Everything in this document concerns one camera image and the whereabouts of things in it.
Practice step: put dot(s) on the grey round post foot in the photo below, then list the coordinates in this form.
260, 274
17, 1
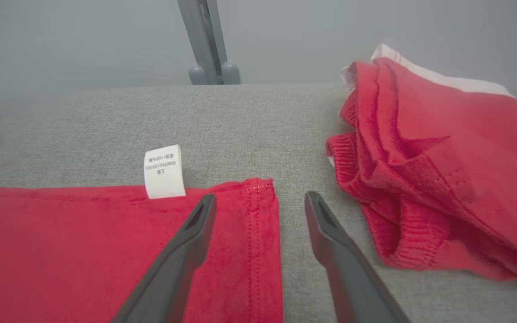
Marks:
230, 74
198, 76

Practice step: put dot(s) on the grey wall partition post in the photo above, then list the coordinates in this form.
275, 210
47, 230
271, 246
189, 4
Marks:
204, 31

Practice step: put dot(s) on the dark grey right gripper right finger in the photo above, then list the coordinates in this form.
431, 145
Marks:
352, 278

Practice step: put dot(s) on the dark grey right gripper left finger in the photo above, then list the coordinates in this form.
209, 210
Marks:
173, 269

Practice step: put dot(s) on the red shirt with white sleeves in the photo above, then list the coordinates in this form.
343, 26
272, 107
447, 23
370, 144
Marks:
61, 251

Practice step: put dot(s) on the grey fabric padded surface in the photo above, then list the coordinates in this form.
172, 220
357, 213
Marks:
240, 125

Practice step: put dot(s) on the red shorts with white stripe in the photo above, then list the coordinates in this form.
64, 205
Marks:
442, 157

